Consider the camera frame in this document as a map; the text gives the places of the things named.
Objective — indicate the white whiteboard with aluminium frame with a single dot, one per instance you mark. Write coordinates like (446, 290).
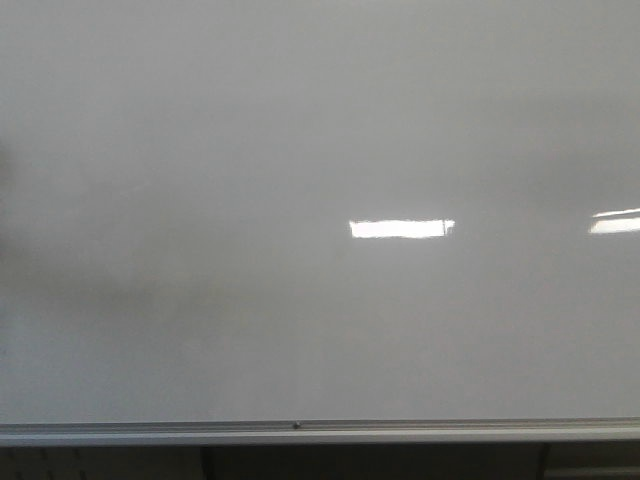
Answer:
(319, 222)

